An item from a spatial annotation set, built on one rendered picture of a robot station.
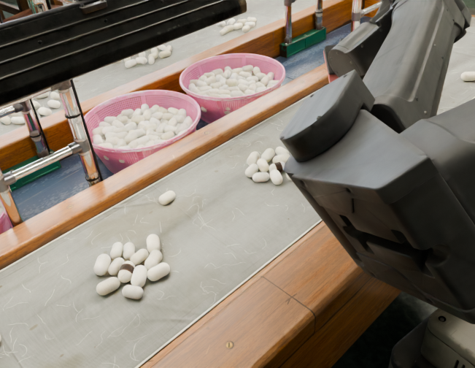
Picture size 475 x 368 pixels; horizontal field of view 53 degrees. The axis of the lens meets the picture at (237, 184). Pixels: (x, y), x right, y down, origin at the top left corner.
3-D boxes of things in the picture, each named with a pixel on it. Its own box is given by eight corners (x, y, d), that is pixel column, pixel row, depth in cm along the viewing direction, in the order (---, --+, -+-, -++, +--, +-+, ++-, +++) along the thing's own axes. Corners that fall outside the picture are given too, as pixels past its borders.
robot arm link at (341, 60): (474, 27, 56) (436, -37, 54) (407, 87, 54) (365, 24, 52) (409, 48, 67) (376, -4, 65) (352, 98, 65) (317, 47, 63)
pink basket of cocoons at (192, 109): (224, 133, 115) (220, 98, 110) (166, 198, 97) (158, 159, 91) (133, 117, 125) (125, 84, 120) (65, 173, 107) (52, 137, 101)
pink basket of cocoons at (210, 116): (306, 103, 125) (307, 69, 119) (233, 146, 111) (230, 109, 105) (236, 77, 141) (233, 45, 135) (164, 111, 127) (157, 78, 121)
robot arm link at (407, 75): (450, 266, 26) (339, 110, 24) (362, 288, 30) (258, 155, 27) (481, 23, 57) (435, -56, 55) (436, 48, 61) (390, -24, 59)
